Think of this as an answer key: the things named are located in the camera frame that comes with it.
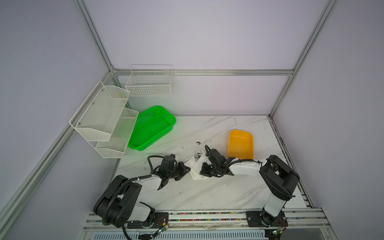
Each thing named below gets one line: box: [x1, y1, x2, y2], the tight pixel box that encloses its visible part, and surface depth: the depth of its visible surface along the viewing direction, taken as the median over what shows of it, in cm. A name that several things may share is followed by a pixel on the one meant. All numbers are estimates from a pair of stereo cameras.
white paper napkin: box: [184, 150, 209, 180], surface depth 90 cm
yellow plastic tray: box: [228, 129, 254, 160], surface depth 106 cm
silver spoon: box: [194, 152, 202, 161], surface depth 98 cm
